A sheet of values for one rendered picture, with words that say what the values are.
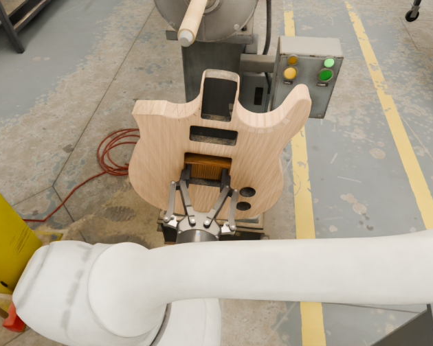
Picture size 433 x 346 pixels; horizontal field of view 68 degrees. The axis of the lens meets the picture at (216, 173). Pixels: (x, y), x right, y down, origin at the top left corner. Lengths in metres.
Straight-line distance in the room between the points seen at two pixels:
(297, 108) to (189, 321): 0.38
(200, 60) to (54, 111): 1.82
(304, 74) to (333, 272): 0.66
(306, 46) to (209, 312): 0.68
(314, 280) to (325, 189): 1.74
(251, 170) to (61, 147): 1.87
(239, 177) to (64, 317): 0.45
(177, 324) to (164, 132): 0.34
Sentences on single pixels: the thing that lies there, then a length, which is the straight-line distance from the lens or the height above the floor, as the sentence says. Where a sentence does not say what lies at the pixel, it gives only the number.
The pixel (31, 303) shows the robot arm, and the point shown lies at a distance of 0.39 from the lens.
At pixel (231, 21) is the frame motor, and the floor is 1.18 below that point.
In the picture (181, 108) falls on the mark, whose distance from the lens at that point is 0.62.
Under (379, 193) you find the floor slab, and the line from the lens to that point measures 2.14.
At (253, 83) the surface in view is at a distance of 1.15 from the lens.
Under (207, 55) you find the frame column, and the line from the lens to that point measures 1.07.
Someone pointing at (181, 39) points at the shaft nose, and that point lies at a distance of 0.61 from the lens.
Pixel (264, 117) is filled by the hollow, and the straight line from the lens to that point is 0.62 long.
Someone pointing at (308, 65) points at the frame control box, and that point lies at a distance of 0.88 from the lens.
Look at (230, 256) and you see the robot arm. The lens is 0.31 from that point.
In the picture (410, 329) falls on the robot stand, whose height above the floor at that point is 0.56.
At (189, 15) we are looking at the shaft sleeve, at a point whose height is 1.27.
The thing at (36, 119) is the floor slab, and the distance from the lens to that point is 2.72.
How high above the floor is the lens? 1.53
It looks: 49 degrees down
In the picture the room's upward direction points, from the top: straight up
